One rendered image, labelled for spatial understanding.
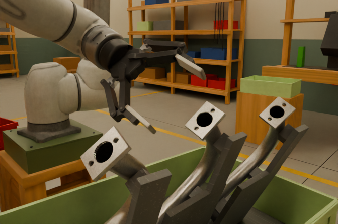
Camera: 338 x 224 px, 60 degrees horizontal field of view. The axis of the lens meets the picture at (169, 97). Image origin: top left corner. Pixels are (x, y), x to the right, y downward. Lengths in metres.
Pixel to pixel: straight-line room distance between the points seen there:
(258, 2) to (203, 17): 1.31
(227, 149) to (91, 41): 0.36
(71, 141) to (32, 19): 0.61
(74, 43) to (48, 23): 0.08
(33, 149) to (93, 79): 0.33
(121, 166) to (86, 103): 0.84
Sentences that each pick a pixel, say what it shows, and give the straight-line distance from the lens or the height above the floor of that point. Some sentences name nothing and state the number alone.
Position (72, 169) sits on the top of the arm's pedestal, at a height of 0.83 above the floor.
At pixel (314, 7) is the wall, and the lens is 5.69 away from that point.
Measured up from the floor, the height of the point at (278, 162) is 1.05.
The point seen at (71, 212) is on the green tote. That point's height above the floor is 0.91.
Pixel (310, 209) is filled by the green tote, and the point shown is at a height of 0.91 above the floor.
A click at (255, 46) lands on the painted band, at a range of 6.07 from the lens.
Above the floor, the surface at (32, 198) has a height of 0.76.
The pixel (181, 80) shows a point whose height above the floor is 0.34.
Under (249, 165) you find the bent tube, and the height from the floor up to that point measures 1.03.
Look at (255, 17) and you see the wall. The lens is 6.10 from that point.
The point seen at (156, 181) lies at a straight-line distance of 0.36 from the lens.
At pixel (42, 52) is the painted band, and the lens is 11.43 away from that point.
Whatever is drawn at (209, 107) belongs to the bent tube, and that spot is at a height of 1.20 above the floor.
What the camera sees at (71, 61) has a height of 0.66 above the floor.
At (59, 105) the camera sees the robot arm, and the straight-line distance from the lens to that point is 1.16.
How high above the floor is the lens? 1.31
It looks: 12 degrees down
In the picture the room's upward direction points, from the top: straight up
